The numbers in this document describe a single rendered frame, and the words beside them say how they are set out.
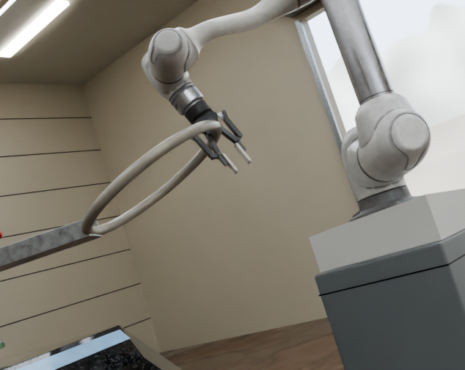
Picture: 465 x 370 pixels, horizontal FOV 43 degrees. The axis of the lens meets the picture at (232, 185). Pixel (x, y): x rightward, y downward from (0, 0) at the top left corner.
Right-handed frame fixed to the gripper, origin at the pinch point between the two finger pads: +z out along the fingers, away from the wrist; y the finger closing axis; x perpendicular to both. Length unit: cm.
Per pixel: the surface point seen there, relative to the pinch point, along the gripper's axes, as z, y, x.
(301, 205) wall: 13, -174, -459
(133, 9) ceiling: -284, -171, -457
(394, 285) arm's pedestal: 55, -7, 12
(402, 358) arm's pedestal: 71, 2, 6
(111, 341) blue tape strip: 19, 58, 19
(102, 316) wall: -44, 66, -645
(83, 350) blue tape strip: 17, 64, 24
